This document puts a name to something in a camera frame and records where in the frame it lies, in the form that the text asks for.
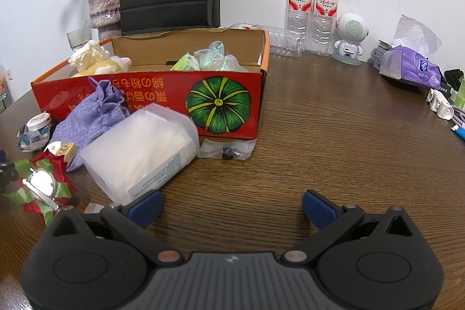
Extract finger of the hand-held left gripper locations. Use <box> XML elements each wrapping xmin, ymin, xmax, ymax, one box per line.
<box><xmin>0</xmin><ymin>149</ymin><xmax>18</xmax><ymax>184</ymax></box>

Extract yellow and white plush toy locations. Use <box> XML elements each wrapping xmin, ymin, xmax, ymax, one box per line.
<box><xmin>72</xmin><ymin>56</ymin><xmax>132</xmax><ymax>78</ymax></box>

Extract small clear zip bag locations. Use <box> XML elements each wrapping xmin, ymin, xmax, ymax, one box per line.
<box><xmin>198</xmin><ymin>138</ymin><xmax>258</xmax><ymax>162</ymax></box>

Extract purple glass vase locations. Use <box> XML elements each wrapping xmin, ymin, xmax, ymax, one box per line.
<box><xmin>87</xmin><ymin>0</ymin><xmax>122</xmax><ymax>41</ymax></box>

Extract small grey box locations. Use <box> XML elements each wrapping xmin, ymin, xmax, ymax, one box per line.
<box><xmin>371</xmin><ymin>40</ymin><xmax>391</xmax><ymax>70</ymax></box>

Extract empty crushed clear bottle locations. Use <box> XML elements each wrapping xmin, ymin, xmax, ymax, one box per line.
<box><xmin>229</xmin><ymin>21</ymin><xmax>306</xmax><ymax>58</ymax></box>

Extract green boxes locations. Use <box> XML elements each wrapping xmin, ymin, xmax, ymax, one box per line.
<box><xmin>438</xmin><ymin>69</ymin><xmax>465</xmax><ymax>106</ymax></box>

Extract white robot-shaped speaker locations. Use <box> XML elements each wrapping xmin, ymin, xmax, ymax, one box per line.
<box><xmin>332</xmin><ymin>12</ymin><xmax>370</xmax><ymax>66</ymax></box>

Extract iridescent clear plastic wrap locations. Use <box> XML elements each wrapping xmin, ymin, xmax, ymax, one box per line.
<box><xmin>193</xmin><ymin>40</ymin><xmax>250</xmax><ymax>73</ymax></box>

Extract red and green gift bow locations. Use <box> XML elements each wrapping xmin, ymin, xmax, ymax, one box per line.
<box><xmin>3</xmin><ymin>149</ymin><xmax>78</xmax><ymax>226</ymax></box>

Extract small clear glass cup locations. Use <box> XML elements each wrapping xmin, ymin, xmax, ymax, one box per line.
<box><xmin>66</xmin><ymin>26</ymin><xmax>92</xmax><ymax>51</ymax></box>

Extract green snack packet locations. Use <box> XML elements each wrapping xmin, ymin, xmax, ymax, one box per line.
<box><xmin>170</xmin><ymin>52</ymin><xmax>200</xmax><ymax>71</ymax></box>

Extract purple cable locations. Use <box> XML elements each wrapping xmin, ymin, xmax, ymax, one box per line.
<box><xmin>450</xmin><ymin>106</ymin><xmax>465</xmax><ymax>128</ymax></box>

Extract purple tissue pack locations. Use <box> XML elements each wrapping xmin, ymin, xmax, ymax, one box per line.
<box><xmin>378</xmin><ymin>14</ymin><xmax>443</xmax><ymax>90</ymax></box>

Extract red pumpkin print cardboard box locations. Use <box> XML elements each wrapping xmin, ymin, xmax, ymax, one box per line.
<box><xmin>31</xmin><ymin>28</ymin><xmax>271</xmax><ymax>141</ymax></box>

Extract small white and yellow gadget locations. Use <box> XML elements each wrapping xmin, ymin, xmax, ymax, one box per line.
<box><xmin>44</xmin><ymin>141</ymin><xmax>78</xmax><ymax>162</ymax></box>

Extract white power plug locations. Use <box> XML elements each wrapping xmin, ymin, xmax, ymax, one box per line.
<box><xmin>426</xmin><ymin>88</ymin><xmax>455</xmax><ymax>120</ymax></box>

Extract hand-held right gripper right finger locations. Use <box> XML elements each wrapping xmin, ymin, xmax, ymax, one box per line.
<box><xmin>282</xmin><ymin>189</ymin><xmax>414</xmax><ymax>266</ymax></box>

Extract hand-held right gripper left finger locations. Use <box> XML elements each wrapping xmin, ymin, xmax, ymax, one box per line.
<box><xmin>52</xmin><ymin>189</ymin><xmax>184</xmax><ymax>268</ymax></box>

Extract crumpled white tissue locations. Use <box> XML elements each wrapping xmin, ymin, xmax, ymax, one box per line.
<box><xmin>68</xmin><ymin>40</ymin><xmax>111</xmax><ymax>71</ymax></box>

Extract small white-lid jar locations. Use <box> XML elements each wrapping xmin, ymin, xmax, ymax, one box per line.
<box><xmin>17</xmin><ymin>112</ymin><xmax>52</xmax><ymax>152</ymax></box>

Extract clear water bottle red label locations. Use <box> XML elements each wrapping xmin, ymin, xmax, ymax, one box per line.
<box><xmin>309</xmin><ymin>0</ymin><xmax>340</xmax><ymax>56</ymax></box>
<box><xmin>285</xmin><ymin>0</ymin><xmax>314</xmax><ymax>52</ymax></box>

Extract purple drawstring pouch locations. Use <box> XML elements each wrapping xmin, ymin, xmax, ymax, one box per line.
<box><xmin>46</xmin><ymin>76</ymin><xmax>131</xmax><ymax>173</ymax></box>

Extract translucent white plastic jar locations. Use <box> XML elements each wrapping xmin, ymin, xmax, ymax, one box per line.
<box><xmin>80</xmin><ymin>104</ymin><xmax>200</xmax><ymax>206</ymax></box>

